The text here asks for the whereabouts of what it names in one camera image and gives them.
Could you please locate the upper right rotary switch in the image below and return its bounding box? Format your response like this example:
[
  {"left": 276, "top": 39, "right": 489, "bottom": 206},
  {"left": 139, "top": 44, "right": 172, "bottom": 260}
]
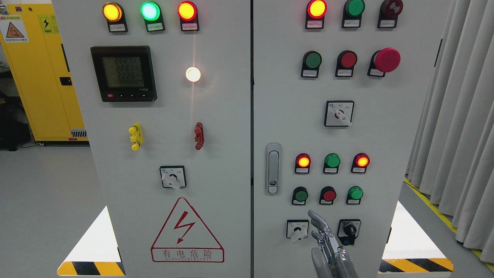
[{"left": 323, "top": 100, "right": 355, "bottom": 127}]

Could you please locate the left grey cabinet door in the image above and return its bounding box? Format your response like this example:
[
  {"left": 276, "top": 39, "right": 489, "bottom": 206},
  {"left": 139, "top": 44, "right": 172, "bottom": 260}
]
[{"left": 52, "top": 0, "right": 252, "bottom": 278}]

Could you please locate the red lamp middle left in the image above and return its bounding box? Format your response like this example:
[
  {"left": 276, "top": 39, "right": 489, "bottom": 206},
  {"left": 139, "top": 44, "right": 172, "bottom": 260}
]
[{"left": 294, "top": 153, "right": 311, "bottom": 174}]

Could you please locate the green button top right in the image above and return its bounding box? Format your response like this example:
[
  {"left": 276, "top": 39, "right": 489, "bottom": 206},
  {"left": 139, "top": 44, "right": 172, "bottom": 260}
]
[{"left": 341, "top": 0, "right": 365, "bottom": 28}]

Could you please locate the right grey cabinet door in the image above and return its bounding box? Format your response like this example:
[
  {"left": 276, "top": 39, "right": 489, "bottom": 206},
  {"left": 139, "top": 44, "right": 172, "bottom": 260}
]
[{"left": 253, "top": 0, "right": 452, "bottom": 278}]

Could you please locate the yellow safety cabinet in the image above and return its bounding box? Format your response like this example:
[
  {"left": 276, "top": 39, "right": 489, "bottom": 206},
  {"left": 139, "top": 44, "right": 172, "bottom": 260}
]
[{"left": 1, "top": 0, "right": 88, "bottom": 142}]

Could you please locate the red button lower middle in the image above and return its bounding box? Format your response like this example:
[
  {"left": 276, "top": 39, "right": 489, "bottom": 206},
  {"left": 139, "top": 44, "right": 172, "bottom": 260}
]
[{"left": 319, "top": 186, "right": 337, "bottom": 205}]

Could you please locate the green button lower right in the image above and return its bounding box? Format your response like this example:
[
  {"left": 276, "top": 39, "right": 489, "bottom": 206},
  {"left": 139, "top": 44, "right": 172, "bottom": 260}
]
[{"left": 345, "top": 186, "right": 364, "bottom": 205}]

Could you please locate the black digital power meter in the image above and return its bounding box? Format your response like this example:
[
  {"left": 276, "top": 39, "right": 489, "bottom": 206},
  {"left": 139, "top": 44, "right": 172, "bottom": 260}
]
[{"left": 90, "top": 46, "right": 157, "bottom": 102}]

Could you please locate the red electric danger sign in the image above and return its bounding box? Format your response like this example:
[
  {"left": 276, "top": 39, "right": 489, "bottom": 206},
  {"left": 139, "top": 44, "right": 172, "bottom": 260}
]
[{"left": 151, "top": 197, "right": 225, "bottom": 263}]

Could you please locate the grey curtain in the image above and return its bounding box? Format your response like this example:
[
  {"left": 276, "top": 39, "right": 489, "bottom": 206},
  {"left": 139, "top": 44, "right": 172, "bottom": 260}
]
[{"left": 407, "top": 0, "right": 494, "bottom": 263}]

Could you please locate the black key selector switch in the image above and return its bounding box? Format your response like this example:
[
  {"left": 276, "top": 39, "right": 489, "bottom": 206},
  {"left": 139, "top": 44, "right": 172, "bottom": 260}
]
[{"left": 337, "top": 219, "right": 361, "bottom": 245}]

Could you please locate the lower white rotary switch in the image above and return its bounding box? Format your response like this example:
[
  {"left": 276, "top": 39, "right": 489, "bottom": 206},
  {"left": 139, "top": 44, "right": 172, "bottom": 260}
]
[{"left": 286, "top": 219, "right": 309, "bottom": 244}]

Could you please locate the green push button second row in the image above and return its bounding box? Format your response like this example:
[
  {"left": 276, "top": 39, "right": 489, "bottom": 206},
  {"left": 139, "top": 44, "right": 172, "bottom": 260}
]
[{"left": 301, "top": 51, "right": 322, "bottom": 78}]

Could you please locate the red lamp top right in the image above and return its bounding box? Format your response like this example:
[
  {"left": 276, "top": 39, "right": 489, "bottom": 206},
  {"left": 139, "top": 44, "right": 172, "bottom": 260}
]
[{"left": 305, "top": 0, "right": 328, "bottom": 29}]

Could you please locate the red indicator lamp top left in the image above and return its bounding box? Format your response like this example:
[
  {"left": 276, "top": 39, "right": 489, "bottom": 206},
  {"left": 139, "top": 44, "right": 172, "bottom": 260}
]
[{"left": 178, "top": 0, "right": 200, "bottom": 32}]

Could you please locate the left rotary selector switch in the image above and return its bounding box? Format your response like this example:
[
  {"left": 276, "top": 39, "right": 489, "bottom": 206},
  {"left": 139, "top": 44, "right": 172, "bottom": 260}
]
[{"left": 159, "top": 166, "right": 187, "bottom": 190}]

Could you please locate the yellow indicator lamp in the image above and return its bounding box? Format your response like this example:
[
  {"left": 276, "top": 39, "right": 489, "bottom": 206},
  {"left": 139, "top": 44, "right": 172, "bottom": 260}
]
[{"left": 102, "top": 2, "right": 128, "bottom": 33}]

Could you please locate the red lamp middle right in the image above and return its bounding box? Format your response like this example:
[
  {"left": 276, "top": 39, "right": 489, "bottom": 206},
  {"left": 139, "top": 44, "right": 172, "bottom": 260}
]
[{"left": 351, "top": 153, "right": 370, "bottom": 174}]

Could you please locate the green indicator lamp top left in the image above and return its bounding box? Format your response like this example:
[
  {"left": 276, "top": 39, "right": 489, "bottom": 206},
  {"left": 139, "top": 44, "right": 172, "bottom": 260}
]
[{"left": 140, "top": 1, "right": 165, "bottom": 32}]

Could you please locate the yellow terminal connector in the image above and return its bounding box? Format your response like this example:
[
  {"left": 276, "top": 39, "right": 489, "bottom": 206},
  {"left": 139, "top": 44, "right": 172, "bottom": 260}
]
[{"left": 128, "top": 122, "right": 143, "bottom": 151}]

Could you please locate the white indicator light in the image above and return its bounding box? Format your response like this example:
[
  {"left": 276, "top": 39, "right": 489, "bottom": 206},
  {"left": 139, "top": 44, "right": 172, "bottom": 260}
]
[{"left": 185, "top": 66, "right": 201, "bottom": 83}]

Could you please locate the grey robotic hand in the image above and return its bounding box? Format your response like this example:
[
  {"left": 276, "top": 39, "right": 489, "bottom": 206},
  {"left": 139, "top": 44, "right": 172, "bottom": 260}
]
[{"left": 308, "top": 210, "right": 358, "bottom": 278}]

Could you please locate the green button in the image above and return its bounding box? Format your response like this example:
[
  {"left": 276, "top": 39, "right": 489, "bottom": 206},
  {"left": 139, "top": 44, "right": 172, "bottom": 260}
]
[
  {"left": 345, "top": 186, "right": 364, "bottom": 205},
  {"left": 341, "top": 0, "right": 365, "bottom": 28},
  {"left": 291, "top": 186, "right": 308, "bottom": 205}
]

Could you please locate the dark red buzzer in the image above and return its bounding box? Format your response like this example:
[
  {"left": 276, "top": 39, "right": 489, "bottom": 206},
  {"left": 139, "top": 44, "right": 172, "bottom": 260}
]
[{"left": 377, "top": 0, "right": 403, "bottom": 29}]

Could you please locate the red emergency stop button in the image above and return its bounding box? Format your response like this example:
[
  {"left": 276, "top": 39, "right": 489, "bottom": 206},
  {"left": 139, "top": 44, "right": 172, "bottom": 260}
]
[{"left": 367, "top": 47, "right": 401, "bottom": 77}]

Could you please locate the green button lower left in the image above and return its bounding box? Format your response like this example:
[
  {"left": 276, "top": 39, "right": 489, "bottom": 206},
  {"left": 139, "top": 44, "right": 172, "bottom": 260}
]
[{"left": 291, "top": 186, "right": 308, "bottom": 205}]

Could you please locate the red terminal connector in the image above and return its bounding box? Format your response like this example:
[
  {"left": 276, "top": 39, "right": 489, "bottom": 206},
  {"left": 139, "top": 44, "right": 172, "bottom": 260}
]
[{"left": 194, "top": 122, "right": 205, "bottom": 150}]

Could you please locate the green lamp middle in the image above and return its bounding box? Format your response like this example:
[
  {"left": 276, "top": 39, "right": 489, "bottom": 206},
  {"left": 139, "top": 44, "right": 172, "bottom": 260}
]
[{"left": 323, "top": 153, "right": 341, "bottom": 174}]

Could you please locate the grey cabinet door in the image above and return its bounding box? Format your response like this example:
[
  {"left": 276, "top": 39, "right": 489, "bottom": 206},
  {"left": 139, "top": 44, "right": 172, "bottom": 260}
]
[
  {"left": 253, "top": 0, "right": 452, "bottom": 278},
  {"left": 52, "top": 0, "right": 252, "bottom": 278}
]

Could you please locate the red push button second row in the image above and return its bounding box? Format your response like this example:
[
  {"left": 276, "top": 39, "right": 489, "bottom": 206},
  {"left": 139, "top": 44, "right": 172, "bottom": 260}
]
[{"left": 335, "top": 50, "right": 358, "bottom": 78}]

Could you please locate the silver door handle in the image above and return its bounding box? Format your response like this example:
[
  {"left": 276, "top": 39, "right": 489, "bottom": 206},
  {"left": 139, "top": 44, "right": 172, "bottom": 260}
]
[{"left": 265, "top": 143, "right": 282, "bottom": 194}]

